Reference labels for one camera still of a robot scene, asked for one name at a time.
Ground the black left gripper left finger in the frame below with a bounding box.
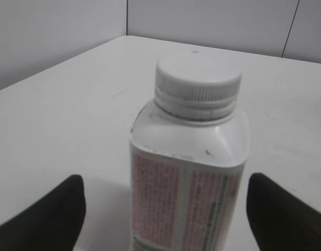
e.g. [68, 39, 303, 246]
[0, 175, 86, 250]

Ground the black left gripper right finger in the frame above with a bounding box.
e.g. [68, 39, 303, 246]
[247, 173, 321, 250]

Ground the white square meinianda bottle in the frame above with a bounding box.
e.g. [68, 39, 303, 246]
[128, 100, 249, 251]

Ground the white ribbed screw cap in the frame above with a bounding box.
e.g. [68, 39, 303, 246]
[154, 53, 242, 121]

